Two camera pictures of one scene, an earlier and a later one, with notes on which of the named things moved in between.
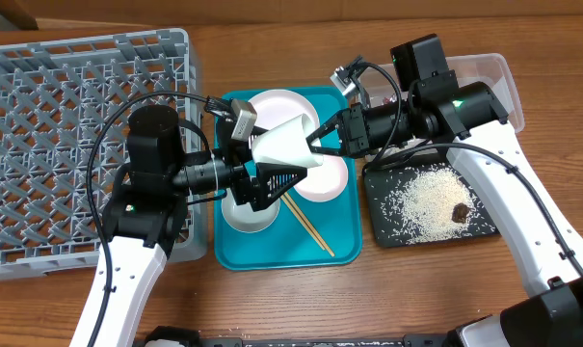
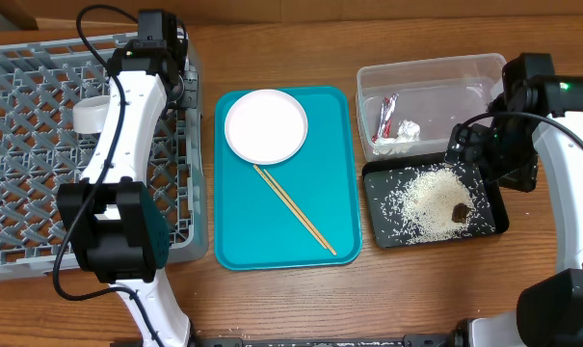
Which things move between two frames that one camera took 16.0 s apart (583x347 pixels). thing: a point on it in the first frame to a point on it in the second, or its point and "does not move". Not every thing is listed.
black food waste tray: (418, 201) does not move
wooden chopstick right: (308, 223) does not move
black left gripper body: (246, 178) to (190, 90)
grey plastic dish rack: (56, 118) does not move
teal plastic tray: (314, 224) does not move
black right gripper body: (355, 125) to (507, 152)
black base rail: (172, 335) does not move
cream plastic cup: (286, 142) to (89, 114)
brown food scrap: (460, 212) does not move
